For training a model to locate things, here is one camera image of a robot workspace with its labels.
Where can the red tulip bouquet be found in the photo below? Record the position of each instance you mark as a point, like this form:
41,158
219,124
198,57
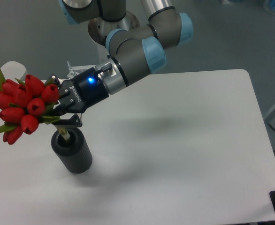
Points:
24,105

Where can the white robot pedestal with base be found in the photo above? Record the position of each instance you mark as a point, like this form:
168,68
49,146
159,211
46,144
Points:
100,47

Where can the white chair back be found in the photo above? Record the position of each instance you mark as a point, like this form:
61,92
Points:
14,70

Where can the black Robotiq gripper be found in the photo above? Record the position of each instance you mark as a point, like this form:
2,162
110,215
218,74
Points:
76,95

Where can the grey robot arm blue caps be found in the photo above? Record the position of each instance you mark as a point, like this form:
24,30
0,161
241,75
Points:
132,53

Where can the dark grey ribbed vase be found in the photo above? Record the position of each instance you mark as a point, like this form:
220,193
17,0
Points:
74,154

